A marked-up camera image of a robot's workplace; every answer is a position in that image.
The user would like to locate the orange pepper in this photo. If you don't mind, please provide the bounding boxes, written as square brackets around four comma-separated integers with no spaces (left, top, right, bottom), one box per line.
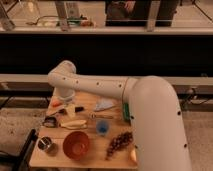
[51,99,62,107]

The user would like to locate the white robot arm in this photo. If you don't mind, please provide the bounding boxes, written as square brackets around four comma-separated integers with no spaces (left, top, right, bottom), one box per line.
[47,60,192,171]

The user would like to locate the blue plastic cup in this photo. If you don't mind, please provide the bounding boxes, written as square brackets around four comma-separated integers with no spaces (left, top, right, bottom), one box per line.
[96,120,109,136]

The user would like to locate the metal cup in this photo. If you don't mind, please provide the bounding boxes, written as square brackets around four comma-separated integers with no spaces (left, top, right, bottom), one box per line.
[38,136,58,156]

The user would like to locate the yellow banana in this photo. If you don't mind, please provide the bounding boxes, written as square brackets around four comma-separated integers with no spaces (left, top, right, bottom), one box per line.
[60,120,87,130]

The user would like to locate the small metal tin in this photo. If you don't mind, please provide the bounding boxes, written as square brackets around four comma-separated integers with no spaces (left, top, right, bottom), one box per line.
[43,117,58,128]

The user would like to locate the grey cloth piece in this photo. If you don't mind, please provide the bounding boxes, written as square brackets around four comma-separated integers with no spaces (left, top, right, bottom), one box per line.
[94,98,115,112]

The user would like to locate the orange bowl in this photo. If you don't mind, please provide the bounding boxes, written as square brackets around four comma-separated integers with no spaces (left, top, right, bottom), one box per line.
[63,131,90,160]

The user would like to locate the green plastic tray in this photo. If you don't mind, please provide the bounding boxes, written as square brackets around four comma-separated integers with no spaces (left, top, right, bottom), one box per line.
[123,103,130,122]

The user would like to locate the purple grape bunch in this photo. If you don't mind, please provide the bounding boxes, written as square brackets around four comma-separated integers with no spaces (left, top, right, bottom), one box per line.
[105,132,133,160]

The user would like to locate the orange fruit half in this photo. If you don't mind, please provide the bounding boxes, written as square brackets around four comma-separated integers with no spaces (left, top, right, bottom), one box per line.
[130,149,137,163]

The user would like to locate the black chair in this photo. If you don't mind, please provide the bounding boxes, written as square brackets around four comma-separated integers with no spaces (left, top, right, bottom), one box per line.
[0,129,38,171]

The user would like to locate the person in background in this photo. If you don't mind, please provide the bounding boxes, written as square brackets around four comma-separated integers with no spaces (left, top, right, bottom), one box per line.
[105,0,179,27]

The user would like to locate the black handled knife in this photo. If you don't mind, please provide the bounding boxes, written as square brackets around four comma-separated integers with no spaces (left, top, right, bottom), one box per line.
[49,106,84,116]

